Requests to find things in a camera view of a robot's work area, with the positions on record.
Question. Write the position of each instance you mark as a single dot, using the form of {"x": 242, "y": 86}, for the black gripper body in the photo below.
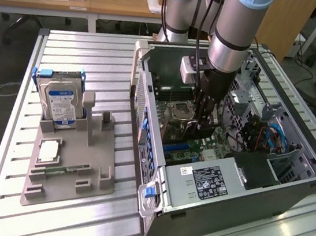
{"x": 216, "y": 85}

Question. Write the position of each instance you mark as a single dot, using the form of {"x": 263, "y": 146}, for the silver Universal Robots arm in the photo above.
{"x": 233, "y": 32}

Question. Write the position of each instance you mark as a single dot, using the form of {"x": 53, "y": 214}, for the metal CPU socket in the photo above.
{"x": 182, "y": 109}

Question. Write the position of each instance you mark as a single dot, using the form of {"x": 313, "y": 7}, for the metal disk bay cage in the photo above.
{"x": 245, "y": 97}

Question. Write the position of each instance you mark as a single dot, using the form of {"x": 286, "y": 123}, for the green Dell motherboard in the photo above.
{"x": 218, "y": 149}

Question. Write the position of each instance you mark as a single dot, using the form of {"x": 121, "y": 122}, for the silver chipset heatsink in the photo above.
{"x": 209, "y": 154}

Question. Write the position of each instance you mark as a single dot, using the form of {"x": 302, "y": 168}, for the blue expansion slot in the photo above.
{"x": 176, "y": 147}

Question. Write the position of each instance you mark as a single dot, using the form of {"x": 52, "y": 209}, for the grey power supply unit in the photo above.
{"x": 189, "y": 186}

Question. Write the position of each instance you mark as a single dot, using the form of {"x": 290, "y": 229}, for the wooden cabinet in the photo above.
{"x": 289, "y": 27}

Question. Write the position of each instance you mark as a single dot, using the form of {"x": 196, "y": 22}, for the blue case latch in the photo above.
{"x": 148, "y": 192}

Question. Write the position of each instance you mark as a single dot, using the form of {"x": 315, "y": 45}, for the grey open PC case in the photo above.
{"x": 220, "y": 219}

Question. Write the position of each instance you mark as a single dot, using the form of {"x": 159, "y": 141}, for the white paper stack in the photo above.
{"x": 153, "y": 2}

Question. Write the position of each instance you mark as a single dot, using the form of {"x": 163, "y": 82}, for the grey plastic parts rack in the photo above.
{"x": 98, "y": 151}

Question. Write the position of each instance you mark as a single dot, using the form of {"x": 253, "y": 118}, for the hard disk in blue carrier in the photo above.
{"x": 61, "y": 102}

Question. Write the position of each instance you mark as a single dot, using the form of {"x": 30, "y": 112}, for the green RAM stick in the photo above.
{"x": 64, "y": 168}

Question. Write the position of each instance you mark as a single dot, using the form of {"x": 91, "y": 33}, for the silver CPU chip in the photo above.
{"x": 49, "y": 150}

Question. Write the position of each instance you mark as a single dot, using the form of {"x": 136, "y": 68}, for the black office chair base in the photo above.
{"x": 15, "y": 28}

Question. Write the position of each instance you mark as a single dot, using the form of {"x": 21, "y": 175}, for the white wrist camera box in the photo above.
{"x": 189, "y": 71}

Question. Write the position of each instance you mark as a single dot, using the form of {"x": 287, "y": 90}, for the grey disk bay bracket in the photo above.
{"x": 300, "y": 166}

